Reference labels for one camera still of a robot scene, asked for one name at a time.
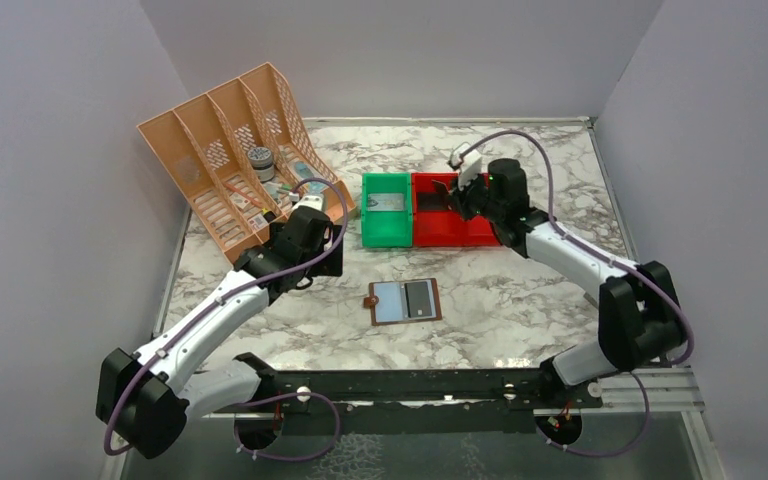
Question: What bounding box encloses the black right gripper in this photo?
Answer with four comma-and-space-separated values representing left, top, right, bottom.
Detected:
445, 168, 503, 224

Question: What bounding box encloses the black card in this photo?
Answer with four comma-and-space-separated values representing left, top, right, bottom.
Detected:
432, 180, 452, 211
416, 192, 450, 213

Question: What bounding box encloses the brown leather card holder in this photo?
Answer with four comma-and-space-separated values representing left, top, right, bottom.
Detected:
363, 278, 443, 326

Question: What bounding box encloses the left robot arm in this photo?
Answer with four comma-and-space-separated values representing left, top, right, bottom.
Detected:
95, 206, 345, 459

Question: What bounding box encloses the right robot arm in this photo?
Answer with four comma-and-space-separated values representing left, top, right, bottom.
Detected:
435, 158, 692, 407

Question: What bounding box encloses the black card in red bin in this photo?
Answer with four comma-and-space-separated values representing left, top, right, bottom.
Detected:
416, 192, 450, 213

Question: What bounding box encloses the silver card in green bin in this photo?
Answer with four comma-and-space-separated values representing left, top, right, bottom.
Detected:
366, 192, 406, 212

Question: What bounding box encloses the red plastic bin right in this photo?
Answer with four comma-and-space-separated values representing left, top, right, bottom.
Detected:
453, 173, 500, 247

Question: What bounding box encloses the red plastic bin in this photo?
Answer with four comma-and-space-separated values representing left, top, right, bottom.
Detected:
453, 173, 500, 247
411, 173, 463, 247

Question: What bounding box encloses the blue packet in organizer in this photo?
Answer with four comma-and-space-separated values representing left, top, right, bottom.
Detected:
291, 160, 327, 194

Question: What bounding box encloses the red plastic bin middle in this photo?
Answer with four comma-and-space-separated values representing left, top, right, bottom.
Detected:
411, 173, 463, 247

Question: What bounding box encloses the red pencil in organizer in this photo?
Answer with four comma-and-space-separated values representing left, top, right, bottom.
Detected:
224, 182, 262, 210

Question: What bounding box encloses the green plastic bin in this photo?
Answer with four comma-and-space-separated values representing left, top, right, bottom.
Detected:
361, 172, 413, 248

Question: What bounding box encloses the silver round tin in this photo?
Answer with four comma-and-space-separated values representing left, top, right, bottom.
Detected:
246, 146, 275, 183

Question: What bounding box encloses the peach plastic file organizer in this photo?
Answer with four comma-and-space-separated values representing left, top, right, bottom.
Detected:
138, 63, 356, 262

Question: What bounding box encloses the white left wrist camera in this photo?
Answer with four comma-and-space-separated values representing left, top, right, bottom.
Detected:
288, 192, 327, 212

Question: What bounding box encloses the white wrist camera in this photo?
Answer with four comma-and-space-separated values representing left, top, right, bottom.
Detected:
448, 142, 482, 190
288, 192, 327, 212

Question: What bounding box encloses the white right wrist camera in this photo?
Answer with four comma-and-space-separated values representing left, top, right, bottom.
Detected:
448, 142, 482, 190

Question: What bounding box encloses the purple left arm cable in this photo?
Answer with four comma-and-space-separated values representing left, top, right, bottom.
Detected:
102, 177, 351, 457

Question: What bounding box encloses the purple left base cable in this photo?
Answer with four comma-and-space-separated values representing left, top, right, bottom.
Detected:
232, 390, 344, 464

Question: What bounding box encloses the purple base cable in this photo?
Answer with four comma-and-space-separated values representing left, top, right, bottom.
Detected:
232, 390, 344, 464
533, 370, 652, 459

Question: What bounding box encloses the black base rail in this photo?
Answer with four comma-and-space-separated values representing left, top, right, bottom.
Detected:
224, 353, 603, 438

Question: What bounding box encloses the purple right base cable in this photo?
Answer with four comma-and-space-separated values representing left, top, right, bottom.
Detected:
533, 370, 652, 459

